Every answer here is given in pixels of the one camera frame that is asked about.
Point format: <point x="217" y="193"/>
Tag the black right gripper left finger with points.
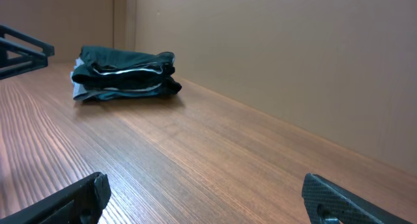
<point x="80" y="202"/>

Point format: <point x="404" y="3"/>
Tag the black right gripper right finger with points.
<point x="327" y="203"/>

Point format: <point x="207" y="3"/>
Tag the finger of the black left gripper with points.
<point x="17" y="59"/>

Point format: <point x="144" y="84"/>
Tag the grey folded garment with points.
<point x="80" y="92"/>

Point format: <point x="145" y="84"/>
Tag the light blue folded garment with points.
<point x="108" y="95"/>

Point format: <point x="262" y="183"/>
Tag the black folded garment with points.
<point x="108" y="69"/>

